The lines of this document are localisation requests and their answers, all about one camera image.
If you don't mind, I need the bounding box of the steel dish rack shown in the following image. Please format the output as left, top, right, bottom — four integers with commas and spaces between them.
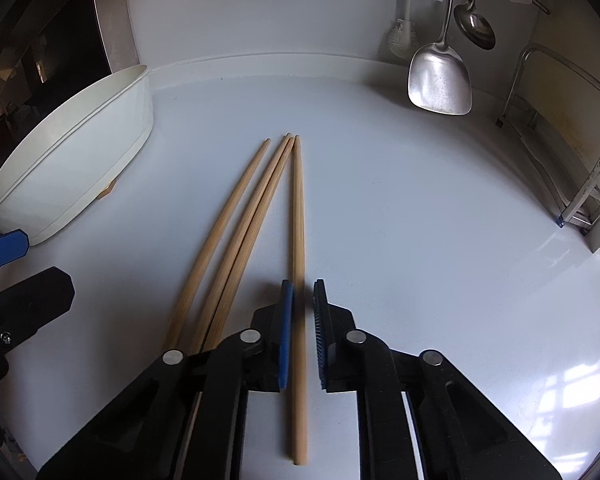
495, 43, 600, 231

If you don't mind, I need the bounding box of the steel spatula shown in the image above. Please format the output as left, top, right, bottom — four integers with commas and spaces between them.
407, 0, 473, 116

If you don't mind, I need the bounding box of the steel ladle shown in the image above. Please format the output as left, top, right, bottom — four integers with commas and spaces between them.
453, 0, 497, 51

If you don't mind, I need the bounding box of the steel panel frame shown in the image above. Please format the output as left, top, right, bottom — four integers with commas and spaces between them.
90, 0, 140, 77

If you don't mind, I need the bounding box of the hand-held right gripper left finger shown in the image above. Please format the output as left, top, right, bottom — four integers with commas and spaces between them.
36, 280, 295, 480

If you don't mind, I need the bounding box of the white dish brush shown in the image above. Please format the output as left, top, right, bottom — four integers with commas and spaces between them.
387, 0, 421, 57

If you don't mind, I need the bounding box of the long wooden chopstick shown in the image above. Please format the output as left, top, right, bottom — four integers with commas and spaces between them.
189, 132, 293, 356
164, 137, 272, 354
290, 134, 307, 465
202, 136, 296, 354

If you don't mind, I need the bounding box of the dark glass panel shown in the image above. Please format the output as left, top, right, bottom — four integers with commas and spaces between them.
0, 0, 112, 126

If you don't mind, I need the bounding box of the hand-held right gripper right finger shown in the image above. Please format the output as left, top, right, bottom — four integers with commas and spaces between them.
313, 279, 563, 480

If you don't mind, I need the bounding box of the white plastic bowl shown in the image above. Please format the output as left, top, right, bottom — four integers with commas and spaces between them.
0, 64, 154, 247

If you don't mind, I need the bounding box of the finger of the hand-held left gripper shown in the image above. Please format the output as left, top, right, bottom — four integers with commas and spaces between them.
0, 229, 31, 277
0, 266, 76, 381

